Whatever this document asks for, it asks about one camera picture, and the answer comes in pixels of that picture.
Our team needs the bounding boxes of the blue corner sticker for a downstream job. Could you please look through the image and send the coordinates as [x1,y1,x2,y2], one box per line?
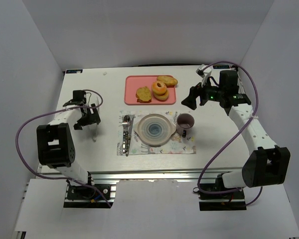
[212,65,231,70]
[65,69,83,74]

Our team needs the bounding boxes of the floral placemat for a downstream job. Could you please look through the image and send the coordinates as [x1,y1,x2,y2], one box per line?
[117,111,196,156]

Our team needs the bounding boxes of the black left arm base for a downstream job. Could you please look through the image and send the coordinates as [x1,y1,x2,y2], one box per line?
[63,183,116,209]

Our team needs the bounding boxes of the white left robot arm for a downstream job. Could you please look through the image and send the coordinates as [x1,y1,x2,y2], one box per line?
[36,90,103,186]

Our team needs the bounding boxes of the lower donut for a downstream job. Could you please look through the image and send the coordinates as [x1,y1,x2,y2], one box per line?
[153,91,169,101]

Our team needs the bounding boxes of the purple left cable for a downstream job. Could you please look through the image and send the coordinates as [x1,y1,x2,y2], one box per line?
[15,89,113,208]

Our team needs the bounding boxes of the metal serving tongs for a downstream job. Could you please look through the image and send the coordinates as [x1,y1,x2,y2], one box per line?
[92,97,101,142]

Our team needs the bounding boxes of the blue right corner sticker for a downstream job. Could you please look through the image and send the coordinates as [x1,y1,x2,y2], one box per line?
[212,65,231,70]

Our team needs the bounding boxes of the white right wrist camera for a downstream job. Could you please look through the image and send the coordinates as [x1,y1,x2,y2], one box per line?
[196,64,212,87]

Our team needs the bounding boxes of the oval bread roll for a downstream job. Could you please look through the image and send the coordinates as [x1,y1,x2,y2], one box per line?
[156,76,178,87]

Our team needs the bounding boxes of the pink plastic tray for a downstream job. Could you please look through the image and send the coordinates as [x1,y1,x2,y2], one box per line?
[124,75,176,106]

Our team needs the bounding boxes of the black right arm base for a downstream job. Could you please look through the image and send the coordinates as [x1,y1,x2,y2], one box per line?
[192,187,247,212]

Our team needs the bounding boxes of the round plate with handles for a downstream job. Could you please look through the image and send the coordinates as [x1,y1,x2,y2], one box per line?
[134,114,176,146]

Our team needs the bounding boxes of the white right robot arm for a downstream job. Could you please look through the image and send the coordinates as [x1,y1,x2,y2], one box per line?
[181,68,291,195]

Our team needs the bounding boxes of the metal fork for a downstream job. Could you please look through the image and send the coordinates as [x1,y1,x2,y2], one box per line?
[122,115,131,156]

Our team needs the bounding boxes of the blue left corner sticker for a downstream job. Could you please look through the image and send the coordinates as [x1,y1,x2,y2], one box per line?
[65,69,83,74]

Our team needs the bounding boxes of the glazed top donut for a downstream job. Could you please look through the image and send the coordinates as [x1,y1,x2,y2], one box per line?
[151,81,167,95]

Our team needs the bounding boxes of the seeded bread slice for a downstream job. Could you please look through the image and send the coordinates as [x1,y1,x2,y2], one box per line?
[136,86,151,103]

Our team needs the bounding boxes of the purple mug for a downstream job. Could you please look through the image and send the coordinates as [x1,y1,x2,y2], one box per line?
[176,113,195,138]

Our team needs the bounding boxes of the metal knife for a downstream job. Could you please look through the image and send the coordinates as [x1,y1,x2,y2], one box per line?
[126,115,135,156]

